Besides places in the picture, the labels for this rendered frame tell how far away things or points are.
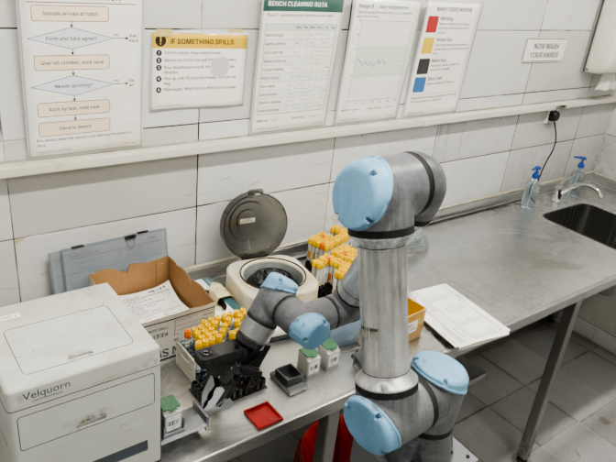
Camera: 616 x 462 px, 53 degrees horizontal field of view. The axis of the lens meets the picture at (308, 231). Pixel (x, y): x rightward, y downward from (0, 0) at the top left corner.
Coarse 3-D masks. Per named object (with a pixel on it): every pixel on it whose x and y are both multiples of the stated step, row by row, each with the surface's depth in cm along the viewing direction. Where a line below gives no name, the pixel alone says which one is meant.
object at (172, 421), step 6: (180, 408) 133; (162, 414) 131; (168, 414) 131; (174, 414) 132; (180, 414) 133; (162, 420) 132; (168, 420) 131; (174, 420) 132; (180, 420) 133; (168, 426) 132; (174, 426) 133; (180, 426) 134; (168, 432) 133
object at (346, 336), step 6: (348, 324) 171; (354, 324) 172; (336, 330) 170; (342, 330) 171; (348, 330) 172; (354, 330) 173; (330, 336) 170; (336, 336) 171; (342, 336) 172; (348, 336) 173; (354, 336) 174; (336, 342) 172; (342, 342) 173; (348, 342) 174; (354, 342) 175; (342, 348) 173; (348, 348) 173; (354, 348) 174
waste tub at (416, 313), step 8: (408, 304) 184; (416, 304) 182; (408, 312) 185; (416, 312) 182; (424, 312) 180; (408, 320) 175; (416, 320) 178; (360, 328) 183; (416, 328) 180; (416, 336) 182
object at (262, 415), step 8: (248, 408) 148; (256, 408) 149; (264, 408) 149; (272, 408) 149; (248, 416) 145; (256, 416) 146; (264, 416) 147; (272, 416) 147; (280, 416) 146; (256, 424) 143; (264, 424) 143
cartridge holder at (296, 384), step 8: (280, 368) 159; (288, 368) 160; (296, 368) 159; (272, 376) 159; (280, 376) 156; (288, 376) 159; (296, 376) 156; (280, 384) 157; (288, 384) 155; (296, 384) 157; (304, 384) 157; (288, 392) 154; (296, 392) 155
